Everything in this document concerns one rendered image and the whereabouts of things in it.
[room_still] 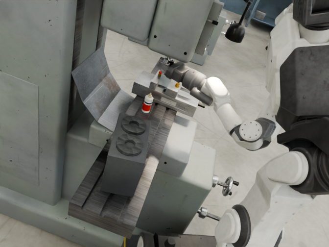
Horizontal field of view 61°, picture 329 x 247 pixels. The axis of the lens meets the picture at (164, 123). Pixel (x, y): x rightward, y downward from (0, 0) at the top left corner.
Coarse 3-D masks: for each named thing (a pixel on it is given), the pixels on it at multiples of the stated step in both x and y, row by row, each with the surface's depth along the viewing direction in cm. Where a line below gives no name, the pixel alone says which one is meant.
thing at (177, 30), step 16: (160, 0) 99; (176, 0) 97; (192, 0) 96; (208, 0) 95; (160, 16) 102; (176, 16) 100; (192, 16) 99; (160, 32) 105; (176, 32) 104; (192, 32) 102; (160, 48) 109; (176, 48) 107; (192, 48) 106
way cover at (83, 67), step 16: (80, 64) 124; (96, 64) 138; (80, 80) 124; (96, 80) 137; (112, 80) 150; (80, 96) 124; (96, 96) 135; (112, 96) 147; (128, 96) 155; (112, 112) 140; (112, 128) 133
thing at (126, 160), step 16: (128, 128) 95; (144, 128) 98; (112, 144) 90; (128, 144) 92; (144, 144) 94; (112, 160) 87; (128, 160) 87; (144, 160) 88; (112, 176) 92; (128, 176) 91; (112, 192) 97; (128, 192) 97
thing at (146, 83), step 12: (144, 72) 153; (144, 84) 143; (156, 84) 140; (144, 96) 146; (156, 96) 144; (168, 96) 142; (180, 96) 145; (192, 96) 148; (180, 108) 145; (192, 108) 142
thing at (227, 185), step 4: (216, 176) 156; (216, 180) 154; (228, 180) 159; (232, 180) 154; (212, 184) 154; (220, 184) 156; (224, 184) 156; (228, 184) 155; (232, 184) 152; (236, 184) 153; (224, 188) 160; (228, 188) 152; (224, 192) 157; (228, 192) 152; (224, 196) 156
